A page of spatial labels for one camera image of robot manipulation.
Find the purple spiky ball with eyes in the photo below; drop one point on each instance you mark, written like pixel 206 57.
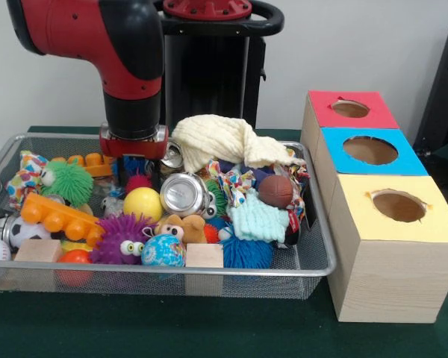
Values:
pixel 112 238

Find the wooden box with three holes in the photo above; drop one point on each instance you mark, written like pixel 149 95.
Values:
pixel 388 279

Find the cream knitted cloth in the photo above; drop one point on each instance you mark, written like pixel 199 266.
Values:
pixel 216 138

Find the brown toy football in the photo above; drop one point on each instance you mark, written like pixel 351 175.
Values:
pixel 276 191

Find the green spiky ball with eyes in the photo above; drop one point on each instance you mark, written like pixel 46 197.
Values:
pixel 72 181

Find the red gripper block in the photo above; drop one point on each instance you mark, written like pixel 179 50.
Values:
pixel 134 148

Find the smooth yellow ball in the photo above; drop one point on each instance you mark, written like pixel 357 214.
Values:
pixel 142 205

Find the shallow silver mesh bin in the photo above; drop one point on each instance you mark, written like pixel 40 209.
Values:
pixel 246 287

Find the blue spiky rubber ball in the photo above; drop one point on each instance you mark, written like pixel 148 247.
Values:
pixel 138 166

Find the orange toy building brick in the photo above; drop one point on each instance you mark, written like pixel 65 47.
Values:
pixel 59 216

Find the dark green table cloth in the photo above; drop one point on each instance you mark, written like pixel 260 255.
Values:
pixel 171 328

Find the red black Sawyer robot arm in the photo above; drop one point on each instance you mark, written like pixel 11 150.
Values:
pixel 97 37

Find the red orange ball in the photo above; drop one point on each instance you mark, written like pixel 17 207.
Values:
pixel 75 258

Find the black upright panel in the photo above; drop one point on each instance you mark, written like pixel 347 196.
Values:
pixel 444 93

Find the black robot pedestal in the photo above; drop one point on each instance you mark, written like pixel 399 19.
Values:
pixel 216 74

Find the blue white patterned ball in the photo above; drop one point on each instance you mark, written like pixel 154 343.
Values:
pixel 163 250

